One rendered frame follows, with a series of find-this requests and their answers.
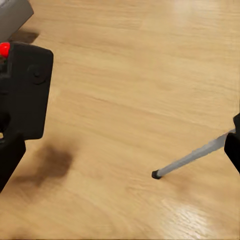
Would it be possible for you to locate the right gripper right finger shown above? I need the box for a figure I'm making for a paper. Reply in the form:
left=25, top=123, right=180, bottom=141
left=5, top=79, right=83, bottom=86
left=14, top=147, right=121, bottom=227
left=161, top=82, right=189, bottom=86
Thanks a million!
left=224, top=133, right=240, bottom=173

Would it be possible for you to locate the digital camera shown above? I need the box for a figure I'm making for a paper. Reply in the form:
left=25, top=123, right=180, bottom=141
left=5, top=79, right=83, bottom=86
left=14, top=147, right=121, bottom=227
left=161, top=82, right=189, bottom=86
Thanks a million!
left=0, top=40, right=54, bottom=141

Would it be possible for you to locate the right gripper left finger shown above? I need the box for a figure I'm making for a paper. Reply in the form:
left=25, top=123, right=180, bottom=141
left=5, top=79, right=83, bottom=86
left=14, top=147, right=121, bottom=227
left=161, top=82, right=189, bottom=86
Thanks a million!
left=0, top=133, right=26, bottom=193

